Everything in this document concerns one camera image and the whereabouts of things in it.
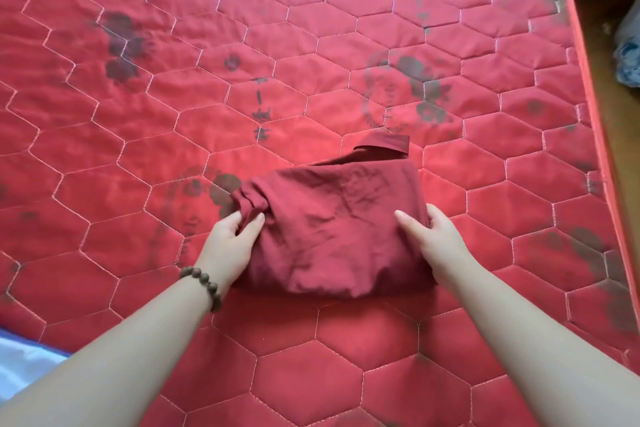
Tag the person's right hand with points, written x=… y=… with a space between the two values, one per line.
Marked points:
x=440 y=246

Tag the person's left hand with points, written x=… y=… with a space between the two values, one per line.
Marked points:
x=227 y=246

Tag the maroon shirt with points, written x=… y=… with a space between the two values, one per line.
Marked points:
x=340 y=231

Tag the red quilted mattress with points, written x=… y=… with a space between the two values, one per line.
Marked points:
x=350 y=66

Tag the dark blue shirt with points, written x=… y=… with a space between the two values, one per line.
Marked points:
x=35 y=341

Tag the light blue shirt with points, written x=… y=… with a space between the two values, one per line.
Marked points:
x=20 y=366

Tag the person's right forearm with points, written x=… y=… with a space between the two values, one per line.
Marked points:
x=550 y=351

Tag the person's left forearm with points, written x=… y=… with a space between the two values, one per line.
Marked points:
x=110 y=361

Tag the white plastic bag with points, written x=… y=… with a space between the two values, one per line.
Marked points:
x=629 y=51

